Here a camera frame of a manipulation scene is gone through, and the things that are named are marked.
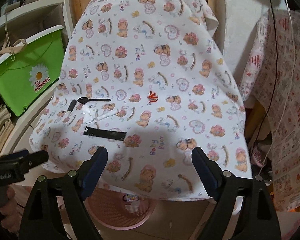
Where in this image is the white wooden shelf unit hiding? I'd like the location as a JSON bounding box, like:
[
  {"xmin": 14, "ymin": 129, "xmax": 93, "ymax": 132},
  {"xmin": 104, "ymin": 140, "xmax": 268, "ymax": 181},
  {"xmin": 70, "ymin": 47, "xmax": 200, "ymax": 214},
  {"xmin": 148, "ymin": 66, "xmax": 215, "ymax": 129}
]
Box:
[{"xmin": 0, "ymin": 0, "xmax": 74, "ymax": 156}]

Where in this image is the beige cloth bag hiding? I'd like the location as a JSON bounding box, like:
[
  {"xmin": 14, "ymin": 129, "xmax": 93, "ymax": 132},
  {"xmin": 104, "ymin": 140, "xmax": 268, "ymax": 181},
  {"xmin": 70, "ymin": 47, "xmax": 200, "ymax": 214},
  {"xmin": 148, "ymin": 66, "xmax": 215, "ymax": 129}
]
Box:
[{"xmin": 0, "ymin": 38, "xmax": 27, "ymax": 57}]

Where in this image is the baby bear patterned tablecloth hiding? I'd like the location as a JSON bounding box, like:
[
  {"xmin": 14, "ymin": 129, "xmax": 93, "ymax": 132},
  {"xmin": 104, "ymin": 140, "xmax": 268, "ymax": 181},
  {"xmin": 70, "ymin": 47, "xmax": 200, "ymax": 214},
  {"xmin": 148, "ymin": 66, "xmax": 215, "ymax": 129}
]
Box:
[{"xmin": 29, "ymin": 0, "xmax": 253, "ymax": 202}]

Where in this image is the pink plastic trash basket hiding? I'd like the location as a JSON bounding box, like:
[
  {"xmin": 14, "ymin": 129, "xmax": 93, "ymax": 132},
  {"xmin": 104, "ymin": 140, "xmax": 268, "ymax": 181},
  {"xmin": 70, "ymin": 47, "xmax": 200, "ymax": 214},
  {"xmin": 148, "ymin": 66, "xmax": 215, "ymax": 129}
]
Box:
[{"xmin": 85, "ymin": 187, "xmax": 157, "ymax": 231}]

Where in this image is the black flat strip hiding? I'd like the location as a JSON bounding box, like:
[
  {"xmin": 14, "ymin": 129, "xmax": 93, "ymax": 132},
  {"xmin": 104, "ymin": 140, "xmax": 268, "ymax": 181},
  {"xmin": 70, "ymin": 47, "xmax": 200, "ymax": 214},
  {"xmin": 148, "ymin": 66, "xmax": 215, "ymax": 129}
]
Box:
[{"xmin": 83, "ymin": 127, "xmax": 127, "ymax": 141}]

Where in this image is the black plastic spoon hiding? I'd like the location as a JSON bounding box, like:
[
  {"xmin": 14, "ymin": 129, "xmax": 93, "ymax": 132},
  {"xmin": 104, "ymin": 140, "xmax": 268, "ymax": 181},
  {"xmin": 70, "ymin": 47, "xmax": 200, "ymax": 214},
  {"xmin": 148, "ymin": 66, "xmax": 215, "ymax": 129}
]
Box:
[{"xmin": 77, "ymin": 97, "xmax": 111, "ymax": 104}]

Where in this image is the crumpled clear plastic wrapper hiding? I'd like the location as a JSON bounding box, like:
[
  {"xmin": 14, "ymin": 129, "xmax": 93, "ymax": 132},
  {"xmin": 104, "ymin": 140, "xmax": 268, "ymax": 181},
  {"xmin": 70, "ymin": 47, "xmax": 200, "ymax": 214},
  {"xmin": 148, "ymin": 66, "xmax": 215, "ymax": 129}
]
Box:
[{"xmin": 82, "ymin": 105, "xmax": 119, "ymax": 124}]

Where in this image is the green plastic storage box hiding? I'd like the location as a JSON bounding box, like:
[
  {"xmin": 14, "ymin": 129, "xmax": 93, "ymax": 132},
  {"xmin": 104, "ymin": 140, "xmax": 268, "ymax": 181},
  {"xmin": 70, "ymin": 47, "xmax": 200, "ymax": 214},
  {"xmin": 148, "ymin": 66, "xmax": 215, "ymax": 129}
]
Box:
[{"xmin": 0, "ymin": 25, "xmax": 64, "ymax": 116}]

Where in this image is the left hand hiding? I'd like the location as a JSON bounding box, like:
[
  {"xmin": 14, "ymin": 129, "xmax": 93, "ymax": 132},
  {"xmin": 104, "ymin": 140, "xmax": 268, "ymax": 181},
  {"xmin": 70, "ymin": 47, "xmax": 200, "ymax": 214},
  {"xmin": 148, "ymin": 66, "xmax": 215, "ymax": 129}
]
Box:
[{"xmin": 0, "ymin": 186, "xmax": 19, "ymax": 222}]

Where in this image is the black cable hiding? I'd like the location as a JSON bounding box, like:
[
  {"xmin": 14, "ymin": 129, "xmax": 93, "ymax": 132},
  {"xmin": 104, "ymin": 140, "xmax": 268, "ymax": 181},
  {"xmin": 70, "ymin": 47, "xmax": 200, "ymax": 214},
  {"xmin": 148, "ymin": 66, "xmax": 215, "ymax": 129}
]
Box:
[{"xmin": 250, "ymin": 0, "xmax": 279, "ymax": 151}]

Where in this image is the red patterned cloth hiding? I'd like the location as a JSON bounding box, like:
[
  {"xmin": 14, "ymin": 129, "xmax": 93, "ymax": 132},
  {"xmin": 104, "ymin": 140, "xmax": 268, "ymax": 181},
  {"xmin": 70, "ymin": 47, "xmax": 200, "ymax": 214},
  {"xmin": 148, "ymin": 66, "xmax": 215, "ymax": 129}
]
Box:
[{"xmin": 239, "ymin": 10, "xmax": 300, "ymax": 211}]

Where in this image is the small black lighter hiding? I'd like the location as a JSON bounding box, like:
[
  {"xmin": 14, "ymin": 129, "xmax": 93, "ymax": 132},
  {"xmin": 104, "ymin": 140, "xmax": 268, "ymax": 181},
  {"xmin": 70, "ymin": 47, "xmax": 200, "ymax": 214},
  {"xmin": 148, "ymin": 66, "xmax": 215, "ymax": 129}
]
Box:
[{"xmin": 67, "ymin": 100, "xmax": 77, "ymax": 112}]

